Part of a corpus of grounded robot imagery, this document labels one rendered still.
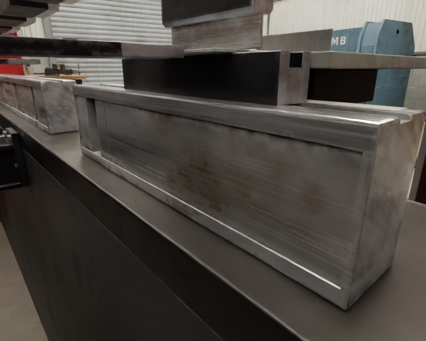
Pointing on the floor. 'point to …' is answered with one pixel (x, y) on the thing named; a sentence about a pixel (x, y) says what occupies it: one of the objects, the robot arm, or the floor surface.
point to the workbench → (61, 73)
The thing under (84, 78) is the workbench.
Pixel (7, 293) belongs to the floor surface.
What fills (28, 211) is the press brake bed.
